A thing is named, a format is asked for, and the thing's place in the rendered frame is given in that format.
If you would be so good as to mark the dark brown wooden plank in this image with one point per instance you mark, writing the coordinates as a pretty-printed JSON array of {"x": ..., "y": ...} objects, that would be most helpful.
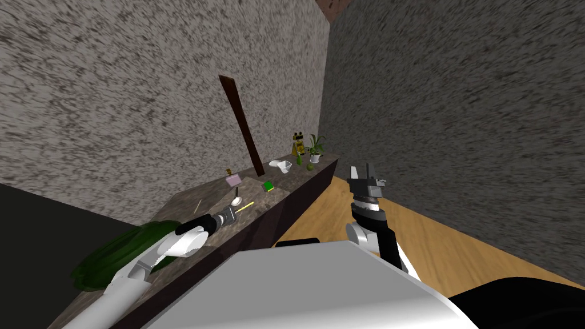
[{"x": 241, "y": 125}]

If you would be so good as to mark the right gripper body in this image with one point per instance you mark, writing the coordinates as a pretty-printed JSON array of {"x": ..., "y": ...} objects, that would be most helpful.
[{"x": 365, "y": 188}]

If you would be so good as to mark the white mug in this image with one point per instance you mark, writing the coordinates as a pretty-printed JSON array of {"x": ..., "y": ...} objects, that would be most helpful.
[{"x": 285, "y": 167}]

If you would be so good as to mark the white bowl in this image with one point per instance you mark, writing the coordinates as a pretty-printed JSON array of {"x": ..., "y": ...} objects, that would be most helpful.
[{"x": 274, "y": 163}]

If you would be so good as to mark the yellow pencil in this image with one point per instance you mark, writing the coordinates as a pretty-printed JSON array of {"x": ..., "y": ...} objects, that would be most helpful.
[{"x": 245, "y": 207}]

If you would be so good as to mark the thin pale stick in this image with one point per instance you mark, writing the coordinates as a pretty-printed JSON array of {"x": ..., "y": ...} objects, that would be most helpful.
[{"x": 197, "y": 207}]

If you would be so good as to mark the pink box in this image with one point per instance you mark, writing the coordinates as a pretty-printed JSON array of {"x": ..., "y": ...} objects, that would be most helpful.
[{"x": 233, "y": 181}]

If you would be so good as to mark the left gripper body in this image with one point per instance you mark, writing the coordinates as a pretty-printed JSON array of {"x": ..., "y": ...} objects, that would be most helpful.
[{"x": 229, "y": 215}]

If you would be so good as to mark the yellow and black bottle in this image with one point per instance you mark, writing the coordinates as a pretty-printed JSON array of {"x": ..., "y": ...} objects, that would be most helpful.
[{"x": 299, "y": 144}]

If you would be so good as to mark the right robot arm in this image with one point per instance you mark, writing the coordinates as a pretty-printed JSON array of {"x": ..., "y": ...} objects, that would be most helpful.
[{"x": 387, "y": 242}]

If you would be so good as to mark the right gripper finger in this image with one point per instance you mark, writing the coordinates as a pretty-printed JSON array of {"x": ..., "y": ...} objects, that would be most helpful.
[
  {"x": 353, "y": 172},
  {"x": 370, "y": 172}
]

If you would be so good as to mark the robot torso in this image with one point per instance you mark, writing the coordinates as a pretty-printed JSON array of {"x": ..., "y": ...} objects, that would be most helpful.
[{"x": 311, "y": 292}]

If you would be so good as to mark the green plant in white pot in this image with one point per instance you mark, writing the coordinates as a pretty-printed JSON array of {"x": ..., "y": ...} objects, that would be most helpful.
[{"x": 315, "y": 151}]

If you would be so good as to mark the green cube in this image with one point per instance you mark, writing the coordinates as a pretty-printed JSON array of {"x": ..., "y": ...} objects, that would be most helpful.
[{"x": 268, "y": 186}]

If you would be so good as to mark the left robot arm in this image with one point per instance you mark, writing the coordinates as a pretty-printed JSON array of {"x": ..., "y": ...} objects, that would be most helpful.
[{"x": 123, "y": 283}]

